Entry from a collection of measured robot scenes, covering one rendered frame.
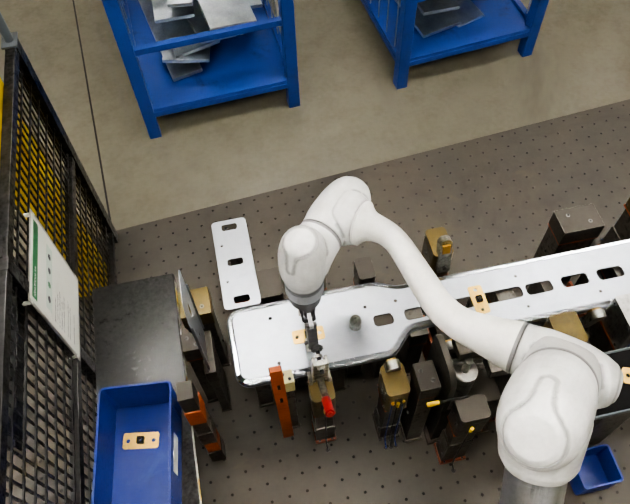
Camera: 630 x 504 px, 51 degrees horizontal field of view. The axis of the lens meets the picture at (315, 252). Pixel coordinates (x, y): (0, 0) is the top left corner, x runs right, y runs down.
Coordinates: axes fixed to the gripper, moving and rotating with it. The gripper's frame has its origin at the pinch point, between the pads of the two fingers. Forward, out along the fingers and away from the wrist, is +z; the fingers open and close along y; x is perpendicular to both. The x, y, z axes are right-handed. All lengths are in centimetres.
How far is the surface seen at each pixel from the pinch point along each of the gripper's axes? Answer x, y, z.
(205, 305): 24.7, 11.6, -1.3
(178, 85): 31, 189, 86
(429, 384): -24.0, -23.7, -7.1
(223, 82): 8, 185, 86
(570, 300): -70, -5, 5
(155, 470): 41.5, -26.8, 1.8
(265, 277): 7.9, 21.0, 6.6
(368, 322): -16.2, 0.3, 4.7
